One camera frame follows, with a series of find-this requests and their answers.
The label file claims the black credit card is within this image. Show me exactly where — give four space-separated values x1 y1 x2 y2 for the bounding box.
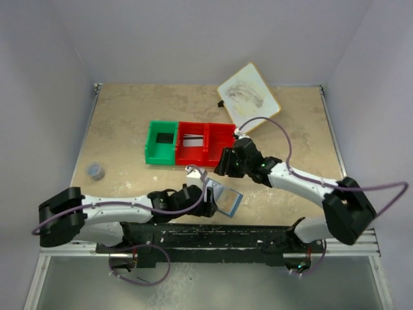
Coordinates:
156 132 174 144

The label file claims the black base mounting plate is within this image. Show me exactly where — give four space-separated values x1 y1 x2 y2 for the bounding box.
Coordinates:
96 223 324 268

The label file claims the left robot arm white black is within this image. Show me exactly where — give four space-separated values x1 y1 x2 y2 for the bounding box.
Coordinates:
32 185 217 253

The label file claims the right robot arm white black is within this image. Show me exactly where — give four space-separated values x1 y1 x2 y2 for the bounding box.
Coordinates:
214 138 377 253

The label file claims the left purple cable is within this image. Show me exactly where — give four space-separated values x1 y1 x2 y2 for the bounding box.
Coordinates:
31 164 207 287

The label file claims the red double plastic bin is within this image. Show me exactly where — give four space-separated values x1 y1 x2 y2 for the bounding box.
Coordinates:
175 121 236 167

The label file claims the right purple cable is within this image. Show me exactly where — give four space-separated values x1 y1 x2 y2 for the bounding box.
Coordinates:
235 116 409 278

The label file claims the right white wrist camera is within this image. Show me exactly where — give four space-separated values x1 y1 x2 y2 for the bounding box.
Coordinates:
233 128 249 140

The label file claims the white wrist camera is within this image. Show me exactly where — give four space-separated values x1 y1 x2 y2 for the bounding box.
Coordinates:
185 166 206 188
233 128 249 140

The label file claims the purple cable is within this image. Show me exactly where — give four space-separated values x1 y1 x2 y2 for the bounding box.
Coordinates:
31 164 207 287
235 116 409 278

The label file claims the green plastic bin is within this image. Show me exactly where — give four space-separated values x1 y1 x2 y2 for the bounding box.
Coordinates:
145 120 179 165

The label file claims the blue card holder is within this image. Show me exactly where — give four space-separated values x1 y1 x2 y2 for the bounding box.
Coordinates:
206 178 243 218

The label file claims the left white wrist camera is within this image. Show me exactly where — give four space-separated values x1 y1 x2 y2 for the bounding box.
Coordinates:
185 166 206 188

